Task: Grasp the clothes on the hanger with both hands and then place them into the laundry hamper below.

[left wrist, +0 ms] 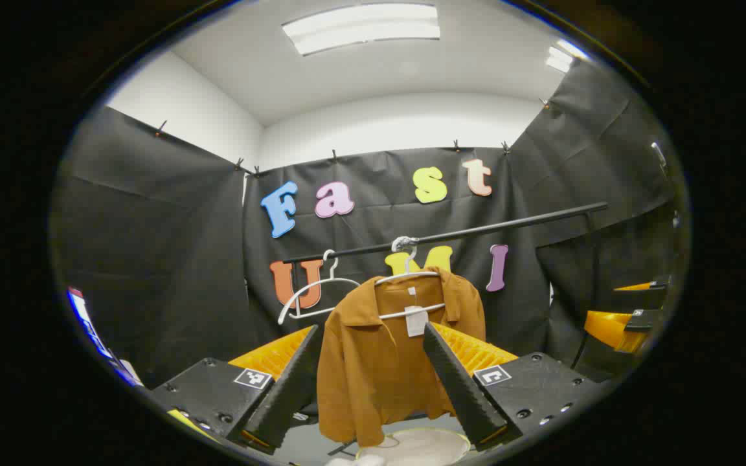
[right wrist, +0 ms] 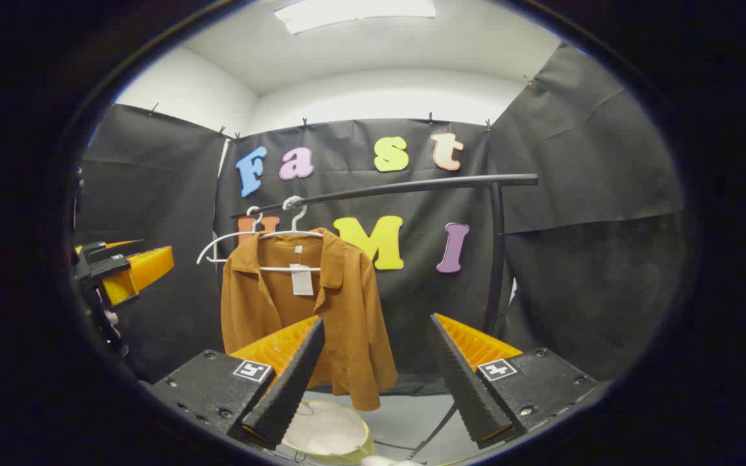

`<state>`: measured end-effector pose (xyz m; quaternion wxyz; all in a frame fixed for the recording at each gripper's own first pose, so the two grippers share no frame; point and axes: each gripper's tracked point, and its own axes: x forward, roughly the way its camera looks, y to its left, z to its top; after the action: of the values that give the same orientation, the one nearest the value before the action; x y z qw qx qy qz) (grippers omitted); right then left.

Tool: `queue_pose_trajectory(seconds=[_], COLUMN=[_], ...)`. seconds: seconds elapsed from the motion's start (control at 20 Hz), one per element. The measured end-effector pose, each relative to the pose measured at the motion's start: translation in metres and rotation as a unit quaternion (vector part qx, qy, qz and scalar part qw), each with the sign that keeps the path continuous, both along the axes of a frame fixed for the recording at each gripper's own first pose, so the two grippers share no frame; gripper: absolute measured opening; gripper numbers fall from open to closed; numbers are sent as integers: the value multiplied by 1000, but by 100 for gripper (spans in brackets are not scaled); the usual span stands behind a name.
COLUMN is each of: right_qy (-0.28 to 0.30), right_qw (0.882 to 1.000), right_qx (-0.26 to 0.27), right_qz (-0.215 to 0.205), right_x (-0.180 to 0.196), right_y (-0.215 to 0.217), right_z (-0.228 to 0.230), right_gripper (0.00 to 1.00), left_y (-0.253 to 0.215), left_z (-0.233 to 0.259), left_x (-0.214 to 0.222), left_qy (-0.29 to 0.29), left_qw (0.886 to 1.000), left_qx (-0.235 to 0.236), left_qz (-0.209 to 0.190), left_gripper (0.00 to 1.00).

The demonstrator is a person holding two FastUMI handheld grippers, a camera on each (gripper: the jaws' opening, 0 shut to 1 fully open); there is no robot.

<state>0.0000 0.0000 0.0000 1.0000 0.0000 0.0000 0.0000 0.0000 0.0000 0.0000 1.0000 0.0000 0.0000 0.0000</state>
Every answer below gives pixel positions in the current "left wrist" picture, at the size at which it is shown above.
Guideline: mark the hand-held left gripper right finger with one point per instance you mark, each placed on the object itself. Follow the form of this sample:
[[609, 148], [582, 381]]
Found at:
[[460, 388]]

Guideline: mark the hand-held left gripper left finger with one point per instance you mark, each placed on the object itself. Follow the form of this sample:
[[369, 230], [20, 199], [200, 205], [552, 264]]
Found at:
[[292, 388]]

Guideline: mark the black clothes rack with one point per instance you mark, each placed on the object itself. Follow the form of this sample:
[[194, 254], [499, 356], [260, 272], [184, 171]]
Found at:
[[509, 224]]

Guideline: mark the white plastic hanger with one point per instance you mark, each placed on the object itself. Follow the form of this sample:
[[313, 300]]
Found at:
[[311, 285], [405, 277]]

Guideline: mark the grey tape wrap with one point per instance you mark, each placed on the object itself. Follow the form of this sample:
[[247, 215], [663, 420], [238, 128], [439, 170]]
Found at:
[[404, 243]]

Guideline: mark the round white laundry hamper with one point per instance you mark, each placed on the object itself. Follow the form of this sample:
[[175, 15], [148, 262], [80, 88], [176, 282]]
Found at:
[[425, 446]]

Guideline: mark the large ceiling light panel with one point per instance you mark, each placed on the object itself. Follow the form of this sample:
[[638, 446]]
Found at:
[[360, 29]]

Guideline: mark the brown shirt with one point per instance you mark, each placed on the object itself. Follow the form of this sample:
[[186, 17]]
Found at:
[[360, 362]]

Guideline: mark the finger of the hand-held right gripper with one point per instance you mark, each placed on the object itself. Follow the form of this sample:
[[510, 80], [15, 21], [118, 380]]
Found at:
[[635, 287], [609, 327]]

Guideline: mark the black backdrop cloth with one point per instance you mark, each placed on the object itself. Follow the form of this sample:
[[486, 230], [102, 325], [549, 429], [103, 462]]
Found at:
[[153, 259]]

